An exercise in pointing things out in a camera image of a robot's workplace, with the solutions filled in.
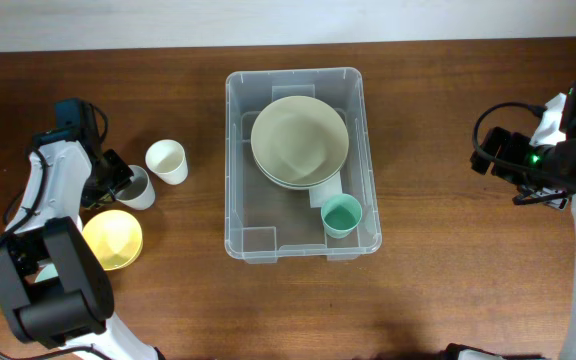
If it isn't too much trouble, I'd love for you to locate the grey plastic cup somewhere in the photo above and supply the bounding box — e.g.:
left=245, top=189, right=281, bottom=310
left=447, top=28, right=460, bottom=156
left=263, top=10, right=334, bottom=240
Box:
left=116, top=165, right=156, bottom=210

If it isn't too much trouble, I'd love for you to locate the cream plastic cup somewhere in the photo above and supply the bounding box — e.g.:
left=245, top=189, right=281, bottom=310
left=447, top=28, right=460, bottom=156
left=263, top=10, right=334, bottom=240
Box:
left=145, top=139, right=188, bottom=185

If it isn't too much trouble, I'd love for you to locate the small yellow bowl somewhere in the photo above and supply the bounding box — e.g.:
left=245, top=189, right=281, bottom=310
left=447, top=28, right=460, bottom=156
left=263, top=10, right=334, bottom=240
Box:
left=83, top=210, right=143, bottom=271

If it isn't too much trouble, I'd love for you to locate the mint green plastic cup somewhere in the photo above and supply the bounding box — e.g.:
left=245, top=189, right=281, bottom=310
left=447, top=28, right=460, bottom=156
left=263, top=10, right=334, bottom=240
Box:
left=321, top=193, right=363, bottom=239

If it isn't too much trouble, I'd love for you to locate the large cream bowl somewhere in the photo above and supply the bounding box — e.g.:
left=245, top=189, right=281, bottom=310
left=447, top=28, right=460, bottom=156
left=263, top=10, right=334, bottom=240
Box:
left=255, top=162, right=341, bottom=190
left=250, top=96, right=350, bottom=185

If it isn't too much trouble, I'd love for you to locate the small mint green bowl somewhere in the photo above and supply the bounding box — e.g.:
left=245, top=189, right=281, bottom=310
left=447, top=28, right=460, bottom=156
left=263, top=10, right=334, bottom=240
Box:
left=34, top=264, right=58, bottom=283

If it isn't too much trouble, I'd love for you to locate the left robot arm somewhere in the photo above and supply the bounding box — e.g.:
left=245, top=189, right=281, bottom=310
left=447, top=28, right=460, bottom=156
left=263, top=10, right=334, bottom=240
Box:
left=0, top=98, right=164, bottom=360

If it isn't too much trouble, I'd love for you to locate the clear plastic storage container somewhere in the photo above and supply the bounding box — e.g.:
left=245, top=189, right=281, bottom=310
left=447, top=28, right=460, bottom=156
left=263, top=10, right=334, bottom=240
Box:
left=224, top=67, right=383, bottom=264

